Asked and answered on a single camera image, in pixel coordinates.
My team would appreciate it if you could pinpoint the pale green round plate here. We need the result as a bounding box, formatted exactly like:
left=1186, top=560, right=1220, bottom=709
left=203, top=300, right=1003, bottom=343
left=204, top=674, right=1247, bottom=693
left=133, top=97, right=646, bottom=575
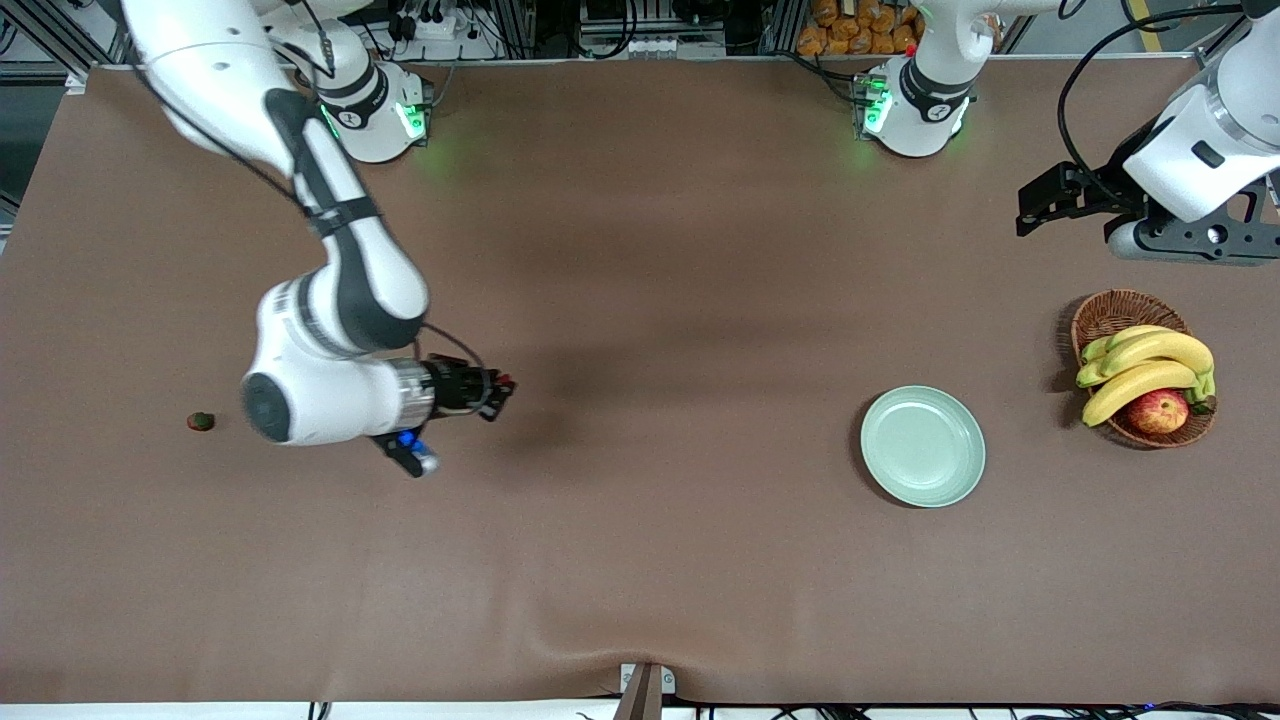
left=860, top=385, right=987, bottom=509

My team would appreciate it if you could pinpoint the brown wicker basket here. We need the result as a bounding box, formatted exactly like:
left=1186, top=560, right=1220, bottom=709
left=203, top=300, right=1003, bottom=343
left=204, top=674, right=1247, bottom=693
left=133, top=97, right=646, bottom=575
left=1070, top=289, right=1219, bottom=450

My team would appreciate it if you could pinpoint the yellow banana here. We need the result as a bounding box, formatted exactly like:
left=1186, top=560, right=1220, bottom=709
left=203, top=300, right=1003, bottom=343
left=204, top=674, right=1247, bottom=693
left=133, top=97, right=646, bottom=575
left=1098, top=330, right=1216, bottom=401
left=1081, top=325, right=1176, bottom=366
left=1081, top=360, right=1201, bottom=429

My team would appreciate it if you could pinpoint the table cover cloth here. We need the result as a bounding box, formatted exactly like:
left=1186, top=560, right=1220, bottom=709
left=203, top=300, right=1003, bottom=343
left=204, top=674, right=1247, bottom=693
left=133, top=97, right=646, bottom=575
left=0, top=55, right=1280, bottom=706

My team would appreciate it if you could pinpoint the red apple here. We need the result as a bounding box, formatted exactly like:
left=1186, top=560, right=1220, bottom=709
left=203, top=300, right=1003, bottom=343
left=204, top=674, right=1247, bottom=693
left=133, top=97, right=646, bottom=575
left=1127, top=389, right=1191, bottom=436

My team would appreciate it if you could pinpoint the bag of orange bread rolls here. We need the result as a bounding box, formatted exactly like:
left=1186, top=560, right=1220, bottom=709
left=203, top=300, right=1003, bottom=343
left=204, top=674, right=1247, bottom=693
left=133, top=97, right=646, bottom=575
left=797, top=0, right=926, bottom=56

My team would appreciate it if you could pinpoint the white power strip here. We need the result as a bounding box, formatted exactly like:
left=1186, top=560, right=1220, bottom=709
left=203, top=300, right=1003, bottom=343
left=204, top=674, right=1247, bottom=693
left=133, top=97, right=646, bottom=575
left=392, top=0, right=483, bottom=43

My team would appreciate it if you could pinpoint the white connector strip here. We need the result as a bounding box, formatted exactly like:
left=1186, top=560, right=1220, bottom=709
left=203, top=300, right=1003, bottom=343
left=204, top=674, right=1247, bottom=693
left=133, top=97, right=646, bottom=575
left=622, top=35, right=728, bottom=59

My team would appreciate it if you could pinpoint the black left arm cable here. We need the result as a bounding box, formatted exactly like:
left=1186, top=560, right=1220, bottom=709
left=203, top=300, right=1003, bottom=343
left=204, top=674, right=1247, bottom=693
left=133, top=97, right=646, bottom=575
left=1057, top=0, right=1251, bottom=211

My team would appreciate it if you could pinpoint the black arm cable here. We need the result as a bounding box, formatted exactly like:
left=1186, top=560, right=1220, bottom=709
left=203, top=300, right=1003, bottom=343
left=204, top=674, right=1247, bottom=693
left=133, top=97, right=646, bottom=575
left=130, top=0, right=491, bottom=381
left=1057, top=0, right=1251, bottom=211

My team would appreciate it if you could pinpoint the table edge clamp bracket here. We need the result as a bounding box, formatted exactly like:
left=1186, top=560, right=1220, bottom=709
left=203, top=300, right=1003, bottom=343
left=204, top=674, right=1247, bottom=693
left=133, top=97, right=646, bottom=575
left=612, top=662, right=677, bottom=720

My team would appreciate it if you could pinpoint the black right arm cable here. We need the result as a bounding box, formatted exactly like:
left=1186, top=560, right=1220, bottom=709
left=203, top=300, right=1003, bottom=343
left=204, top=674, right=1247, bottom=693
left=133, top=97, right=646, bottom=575
left=130, top=0, right=491, bottom=381

